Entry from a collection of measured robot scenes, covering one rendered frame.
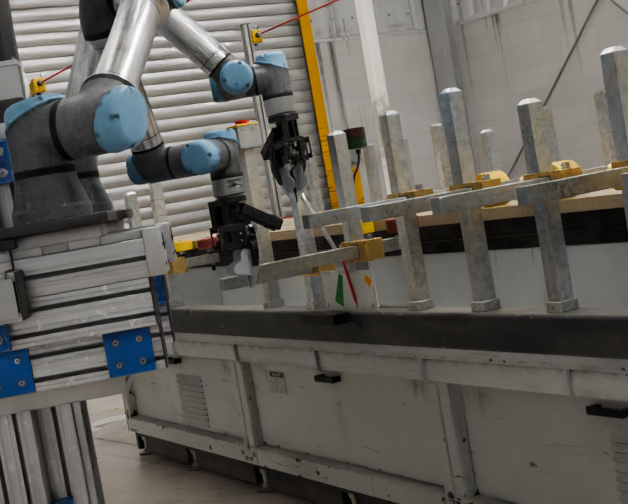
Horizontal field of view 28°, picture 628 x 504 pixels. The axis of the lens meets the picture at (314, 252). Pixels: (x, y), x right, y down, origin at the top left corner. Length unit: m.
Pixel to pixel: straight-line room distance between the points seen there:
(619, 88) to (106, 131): 0.91
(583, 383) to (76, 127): 1.07
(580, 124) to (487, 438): 9.20
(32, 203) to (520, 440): 1.34
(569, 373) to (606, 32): 9.57
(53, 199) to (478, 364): 0.98
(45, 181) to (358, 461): 1.74
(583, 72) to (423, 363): 9.38
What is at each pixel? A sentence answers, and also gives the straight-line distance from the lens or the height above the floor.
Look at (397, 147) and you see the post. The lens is 2.83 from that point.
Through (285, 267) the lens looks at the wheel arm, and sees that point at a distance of 2.91.
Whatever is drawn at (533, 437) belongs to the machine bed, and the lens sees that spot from 3.04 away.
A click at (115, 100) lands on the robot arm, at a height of 1.23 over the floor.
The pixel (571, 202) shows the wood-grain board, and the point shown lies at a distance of 2.66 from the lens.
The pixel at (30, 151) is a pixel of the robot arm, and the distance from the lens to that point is 2.38.
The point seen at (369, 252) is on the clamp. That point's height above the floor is 0.84.
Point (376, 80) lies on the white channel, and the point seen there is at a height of 1.36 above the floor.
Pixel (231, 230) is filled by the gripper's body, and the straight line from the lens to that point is 2.83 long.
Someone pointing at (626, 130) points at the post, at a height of 1.02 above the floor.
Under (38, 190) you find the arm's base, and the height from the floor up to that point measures 1.10.
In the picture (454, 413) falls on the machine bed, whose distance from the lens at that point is 3.24.
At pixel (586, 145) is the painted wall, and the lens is 12.23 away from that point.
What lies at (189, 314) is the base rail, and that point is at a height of 0.68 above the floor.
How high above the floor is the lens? 1.02
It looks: 3 degrees down
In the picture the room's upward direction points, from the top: 10 degrees counter-clockwise
